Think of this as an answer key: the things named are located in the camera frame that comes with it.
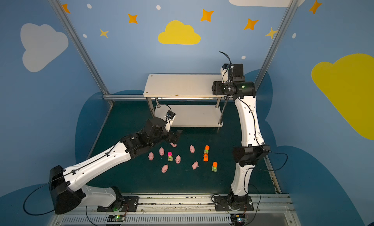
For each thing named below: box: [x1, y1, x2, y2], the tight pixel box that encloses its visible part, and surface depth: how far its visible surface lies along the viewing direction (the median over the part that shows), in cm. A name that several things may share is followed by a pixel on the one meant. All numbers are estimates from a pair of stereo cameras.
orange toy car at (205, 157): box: [203, 152, 209, 163], surface depth 92 cm
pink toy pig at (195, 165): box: [191, 161, 200, 170], surface depth 88 cm
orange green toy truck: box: [203, 145, 210, 154], surface depth 95 cm
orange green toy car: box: [211, 161, 218, 172], surface depth 88 cm
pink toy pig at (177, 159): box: [175, 154, 181, 165], surface depth 90 cm
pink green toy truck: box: [167, 151, 174, 162], surface depth 92 cm
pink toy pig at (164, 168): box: [161, 164, 169, 173], surface depth 87 cm
